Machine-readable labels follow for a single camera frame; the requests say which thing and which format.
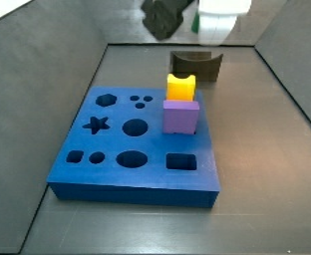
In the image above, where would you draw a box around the green cylinder peg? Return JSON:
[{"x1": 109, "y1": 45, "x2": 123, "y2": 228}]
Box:
[{"x1": 192, "y1": 12, "x2": 200, "y2": 34}]

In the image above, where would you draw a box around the blue foam shape-sorter board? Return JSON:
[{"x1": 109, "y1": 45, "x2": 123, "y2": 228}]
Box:
[{"x1": 47, "y1": 87, "x2": 221, "y2": 208}]

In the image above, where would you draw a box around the dark curved fixture cradle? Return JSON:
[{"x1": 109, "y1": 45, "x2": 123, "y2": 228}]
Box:
[{"x1": 170, "y1": 51, "x2": 224, "y2": 82}]

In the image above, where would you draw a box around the purple rectangular block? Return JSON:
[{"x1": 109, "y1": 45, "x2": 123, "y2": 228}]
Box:
[{"x1": 164, "y1": 100, "x2": 200, "y2": 134}]

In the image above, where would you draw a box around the yellow notched block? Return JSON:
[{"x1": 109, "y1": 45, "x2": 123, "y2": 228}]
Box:
[{"x1": 166, "y1": 74, "x2": 196, "y2": 102}]

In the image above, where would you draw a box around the dark cable bundle sleeve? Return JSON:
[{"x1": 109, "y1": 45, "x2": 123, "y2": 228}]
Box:
[{"x1": 142, "y1": 0, "x2": 194, "y2": 41}]

